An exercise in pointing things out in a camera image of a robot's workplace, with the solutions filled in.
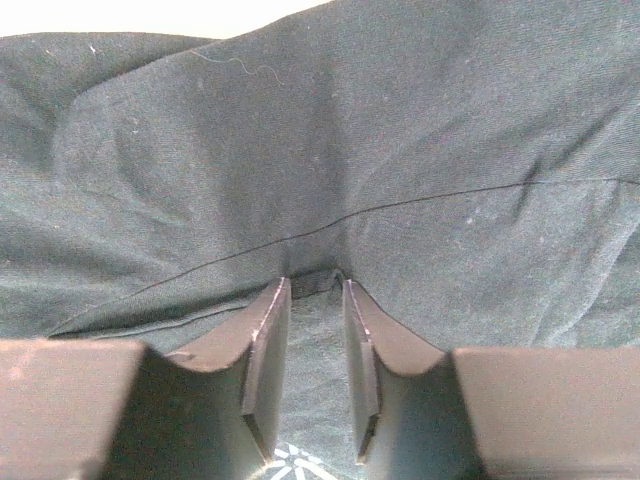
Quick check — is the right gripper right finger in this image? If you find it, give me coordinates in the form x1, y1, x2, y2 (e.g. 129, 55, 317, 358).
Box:
343, 280, 639, 479

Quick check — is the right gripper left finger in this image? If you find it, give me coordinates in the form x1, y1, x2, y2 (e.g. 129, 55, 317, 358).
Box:
1, 278, 291, 479

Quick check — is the black t shirt blue logo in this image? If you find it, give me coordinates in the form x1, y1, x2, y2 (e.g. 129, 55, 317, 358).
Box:
1, 1, 639, 479

